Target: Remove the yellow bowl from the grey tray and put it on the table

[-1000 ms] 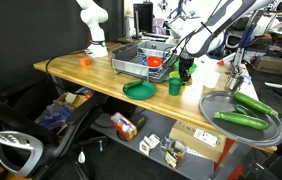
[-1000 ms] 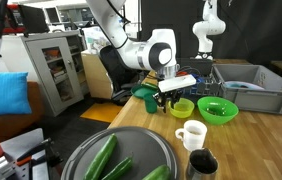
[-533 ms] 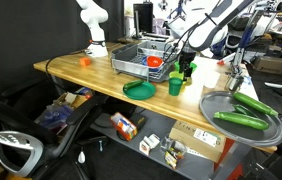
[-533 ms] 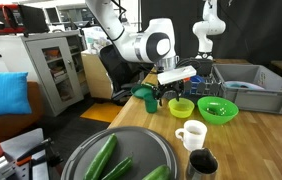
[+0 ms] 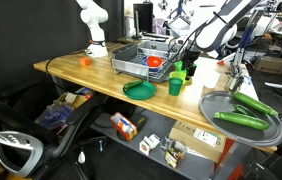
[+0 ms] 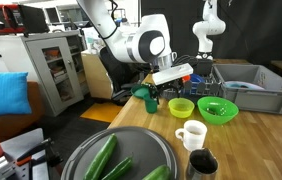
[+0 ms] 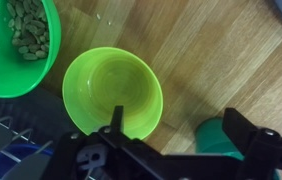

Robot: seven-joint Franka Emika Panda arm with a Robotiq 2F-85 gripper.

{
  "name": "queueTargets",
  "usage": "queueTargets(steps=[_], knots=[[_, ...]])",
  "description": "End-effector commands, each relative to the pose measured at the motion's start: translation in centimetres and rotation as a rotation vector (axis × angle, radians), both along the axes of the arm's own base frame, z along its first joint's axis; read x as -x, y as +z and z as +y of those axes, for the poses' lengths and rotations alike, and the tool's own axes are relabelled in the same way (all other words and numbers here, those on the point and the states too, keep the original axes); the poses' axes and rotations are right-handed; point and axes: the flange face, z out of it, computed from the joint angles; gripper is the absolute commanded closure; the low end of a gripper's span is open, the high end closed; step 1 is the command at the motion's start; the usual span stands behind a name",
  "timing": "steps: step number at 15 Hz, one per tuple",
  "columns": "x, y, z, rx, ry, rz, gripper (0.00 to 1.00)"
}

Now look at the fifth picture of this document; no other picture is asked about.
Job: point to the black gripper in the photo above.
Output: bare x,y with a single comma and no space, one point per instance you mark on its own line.
191,58

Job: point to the brown cardboard box with label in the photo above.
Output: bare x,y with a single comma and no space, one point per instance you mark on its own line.
187,137

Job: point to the black computer monitor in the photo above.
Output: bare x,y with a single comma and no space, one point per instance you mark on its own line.
144,18

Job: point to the long green cucumber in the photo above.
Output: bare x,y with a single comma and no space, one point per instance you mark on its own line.
253,103

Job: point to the grey dish rack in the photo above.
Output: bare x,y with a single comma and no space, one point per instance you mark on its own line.
127,60

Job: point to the blue metal stand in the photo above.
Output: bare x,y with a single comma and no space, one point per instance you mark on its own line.
246,36

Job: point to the small white bulb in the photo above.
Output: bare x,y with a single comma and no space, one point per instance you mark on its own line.
81,157

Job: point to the small dark green cucumber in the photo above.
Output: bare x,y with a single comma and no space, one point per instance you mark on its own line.
243,109

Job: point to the white plastic bin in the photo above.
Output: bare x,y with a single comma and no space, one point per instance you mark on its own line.
180,28

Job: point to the small metal bolt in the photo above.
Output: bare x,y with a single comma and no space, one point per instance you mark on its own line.
100,145

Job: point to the dark green plastic cup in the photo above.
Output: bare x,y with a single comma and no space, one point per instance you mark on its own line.
175,89

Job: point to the grey lower table shelf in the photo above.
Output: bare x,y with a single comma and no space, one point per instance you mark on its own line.
157,125

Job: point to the black book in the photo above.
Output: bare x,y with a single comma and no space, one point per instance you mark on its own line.
139,120

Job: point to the orange block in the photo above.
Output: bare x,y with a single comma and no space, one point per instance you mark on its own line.
85,61

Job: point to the metal clamp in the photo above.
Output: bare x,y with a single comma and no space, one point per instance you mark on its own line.
233,81

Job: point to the grey round tray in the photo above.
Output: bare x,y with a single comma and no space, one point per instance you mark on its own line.
244,134

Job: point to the black curtain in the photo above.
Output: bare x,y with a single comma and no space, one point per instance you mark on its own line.
21,33

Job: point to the dark green plastic plate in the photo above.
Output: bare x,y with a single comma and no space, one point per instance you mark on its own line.
141,92

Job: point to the short green cucumber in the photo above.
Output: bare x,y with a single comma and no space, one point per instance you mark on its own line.
133,84

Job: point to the black office chair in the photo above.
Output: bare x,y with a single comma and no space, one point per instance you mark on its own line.
14,140

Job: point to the red plastic bowl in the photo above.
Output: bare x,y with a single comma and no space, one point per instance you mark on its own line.
154,61

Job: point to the orange carton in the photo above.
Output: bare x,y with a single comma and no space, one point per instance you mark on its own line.
124,128

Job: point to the large green cucumber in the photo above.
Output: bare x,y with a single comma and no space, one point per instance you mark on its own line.
241,120

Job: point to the small white carton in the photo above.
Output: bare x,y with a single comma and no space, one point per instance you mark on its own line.
149,144

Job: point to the bright green plastic bowl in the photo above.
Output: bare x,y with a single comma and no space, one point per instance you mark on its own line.
178,65

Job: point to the clear plastic container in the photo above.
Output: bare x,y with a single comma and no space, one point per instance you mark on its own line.
172,153

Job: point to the open cardboard box with clutter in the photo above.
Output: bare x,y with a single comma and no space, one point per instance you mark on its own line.
69,98

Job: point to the blue plastic bag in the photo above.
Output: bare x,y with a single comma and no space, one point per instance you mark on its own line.
54,116

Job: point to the white stick with red tip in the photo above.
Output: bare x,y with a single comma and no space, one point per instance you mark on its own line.
227,59

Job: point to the black keyboard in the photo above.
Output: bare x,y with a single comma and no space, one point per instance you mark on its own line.
155,36

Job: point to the blue plastic bowl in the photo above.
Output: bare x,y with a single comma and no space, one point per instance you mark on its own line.
144,61

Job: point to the plain brown cardboard box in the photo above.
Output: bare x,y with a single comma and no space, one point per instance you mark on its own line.
269,65

